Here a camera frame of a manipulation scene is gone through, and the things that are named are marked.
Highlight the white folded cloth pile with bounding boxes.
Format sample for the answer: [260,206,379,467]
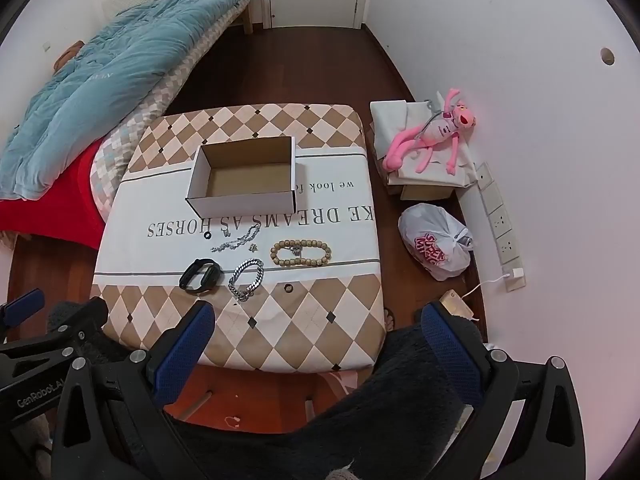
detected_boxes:
[370,100,477,188]

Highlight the wooden bead bracelet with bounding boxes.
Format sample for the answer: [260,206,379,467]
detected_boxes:
[269,238,332,269]

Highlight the brown cardboard box under cloth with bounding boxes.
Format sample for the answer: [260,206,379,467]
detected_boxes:
[383,171,457,202]

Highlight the white wall socket strip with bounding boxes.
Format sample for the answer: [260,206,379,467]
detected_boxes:
[476,162,524,274]

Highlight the black fuzzy trousers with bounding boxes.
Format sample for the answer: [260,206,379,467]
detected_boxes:
[156,324,483,479]

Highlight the white charger with cable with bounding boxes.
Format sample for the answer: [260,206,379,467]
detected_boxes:
[461,266,526,300]

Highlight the small wooden box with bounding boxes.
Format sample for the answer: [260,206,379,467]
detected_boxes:
[439,289,475,321]

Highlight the silver crystal necklace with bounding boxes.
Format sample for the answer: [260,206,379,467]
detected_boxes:
[209,224,263,255]

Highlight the red bed sheet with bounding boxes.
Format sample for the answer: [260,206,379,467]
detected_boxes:
[1,141,105,249]

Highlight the black smart band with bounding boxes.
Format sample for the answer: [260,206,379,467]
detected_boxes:
[178,259,224,295]

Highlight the diamond pattern printed tablecloth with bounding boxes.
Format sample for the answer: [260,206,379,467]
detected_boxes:
[91,103,386,373]

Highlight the white cardboard box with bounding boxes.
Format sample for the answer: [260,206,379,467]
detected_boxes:
[186,136,297,219]

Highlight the white plastic shopping bag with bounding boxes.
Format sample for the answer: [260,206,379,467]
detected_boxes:
[398,203,473,282]

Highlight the pink panther plush toy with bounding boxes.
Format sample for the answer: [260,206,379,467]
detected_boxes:
[382,88,476,176]

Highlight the teal quilt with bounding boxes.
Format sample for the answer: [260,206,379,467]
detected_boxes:
[1,0,241,200]

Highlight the checkered mattress cover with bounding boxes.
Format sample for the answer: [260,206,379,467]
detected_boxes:
[89,0,250,221]

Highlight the silver chain bracelet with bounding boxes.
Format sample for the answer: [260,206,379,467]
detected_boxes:
[226,257,265,304]

